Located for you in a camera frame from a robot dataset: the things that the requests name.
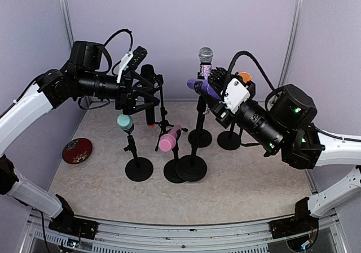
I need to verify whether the orange microphone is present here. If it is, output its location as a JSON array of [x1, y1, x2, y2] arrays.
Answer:
[[237, 72, 252, 83]]

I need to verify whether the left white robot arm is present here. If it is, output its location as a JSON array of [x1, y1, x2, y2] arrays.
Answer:
[[1, 41, 160, 233]]

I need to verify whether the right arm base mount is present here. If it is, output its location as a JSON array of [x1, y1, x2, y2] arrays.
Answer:
[[269, 217, 319, 239]]

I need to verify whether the glitter mic round stand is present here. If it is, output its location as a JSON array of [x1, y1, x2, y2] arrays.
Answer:
[[187, 72, 213, 149]]

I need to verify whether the black tripod mic stand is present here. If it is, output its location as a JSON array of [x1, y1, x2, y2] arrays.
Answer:
[[140, 72, 174, 152]]

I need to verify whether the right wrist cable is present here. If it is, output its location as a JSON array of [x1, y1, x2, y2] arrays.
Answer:
[[228, 50, 279, 91]]

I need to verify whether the pink mic round stand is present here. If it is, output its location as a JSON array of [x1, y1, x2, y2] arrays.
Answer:
[[163, 145, 185, 184]]

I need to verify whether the purple microphone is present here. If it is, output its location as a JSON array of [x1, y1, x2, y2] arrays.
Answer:
[[187, 79, 221, 101]]

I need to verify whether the orange mic round stand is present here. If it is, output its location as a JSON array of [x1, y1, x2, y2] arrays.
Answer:
[[217, 123, 241, 151]]

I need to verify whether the black microphone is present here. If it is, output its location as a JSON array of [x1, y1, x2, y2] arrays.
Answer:
[[140, 64, 156, 128]]

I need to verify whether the pink microphone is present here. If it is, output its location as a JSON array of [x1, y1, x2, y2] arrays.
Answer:
[[159, 125, 182, 152]]

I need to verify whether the red embroidered round cushion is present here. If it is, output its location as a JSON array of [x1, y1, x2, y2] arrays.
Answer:
[[62, 138, 93, 164]]

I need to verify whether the glitter silver microphone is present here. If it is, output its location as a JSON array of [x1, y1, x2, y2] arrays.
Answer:
[[197, 47, 214, 115]]

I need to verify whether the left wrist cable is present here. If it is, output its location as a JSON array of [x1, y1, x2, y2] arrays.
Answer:
[[104, 29, 134, 56]]

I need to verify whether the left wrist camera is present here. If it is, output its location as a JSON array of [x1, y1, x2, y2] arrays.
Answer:
[[116, 46, 148, 84]]

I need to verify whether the teal mic round stand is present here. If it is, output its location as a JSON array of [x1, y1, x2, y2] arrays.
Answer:
[[124, 134, 153, 182]]

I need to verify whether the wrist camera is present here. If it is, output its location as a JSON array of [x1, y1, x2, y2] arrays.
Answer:
[[116, 46, 148, 84], [222, 78, 250, 114]]

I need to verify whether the aluminium front rail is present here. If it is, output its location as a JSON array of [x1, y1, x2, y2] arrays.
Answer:
[[15, 211, 349, 252]]

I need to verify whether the wrist cable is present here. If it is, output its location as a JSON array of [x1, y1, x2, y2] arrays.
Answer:
[[228, 50, 279, 91], [104, 29, 134, 56]]

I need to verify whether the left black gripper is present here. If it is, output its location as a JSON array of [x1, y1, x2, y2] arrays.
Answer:
[[78, 69, 161, 114]]

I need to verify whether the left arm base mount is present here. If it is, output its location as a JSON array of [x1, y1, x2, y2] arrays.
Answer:
[[49, 217, 98, 240]]

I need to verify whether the teal microphone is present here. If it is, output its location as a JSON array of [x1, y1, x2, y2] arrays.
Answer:
[[117, 114, 134, 134]]

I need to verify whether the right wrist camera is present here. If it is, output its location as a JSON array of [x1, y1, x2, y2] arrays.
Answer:
[[222, 78, 250, 114]]

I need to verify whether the purple mic round stand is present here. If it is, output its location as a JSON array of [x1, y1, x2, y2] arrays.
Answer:
[[176, 96, 207, 182]]

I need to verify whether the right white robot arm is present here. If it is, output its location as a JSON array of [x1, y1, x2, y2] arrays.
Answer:
[[187, 68, 360, 233]]

